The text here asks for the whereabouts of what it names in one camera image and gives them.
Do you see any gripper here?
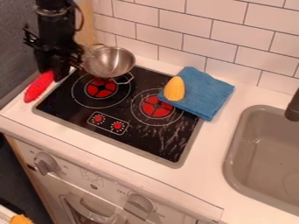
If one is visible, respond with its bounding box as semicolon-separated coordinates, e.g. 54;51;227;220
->
21;25;86;82

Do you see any silver pot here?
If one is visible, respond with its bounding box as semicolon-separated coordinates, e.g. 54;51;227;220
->
68;44;137;79

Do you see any toy stove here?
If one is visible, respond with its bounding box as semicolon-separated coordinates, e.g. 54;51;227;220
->
31;64;206;169

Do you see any yellow toy corn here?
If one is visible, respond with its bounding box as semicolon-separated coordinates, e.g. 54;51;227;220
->
162;75;187;102

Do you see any blue cloth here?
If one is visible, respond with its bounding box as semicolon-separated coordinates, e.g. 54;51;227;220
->
156;66;236;123

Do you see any toy sink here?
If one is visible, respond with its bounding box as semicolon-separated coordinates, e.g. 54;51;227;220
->
221;104;299;217

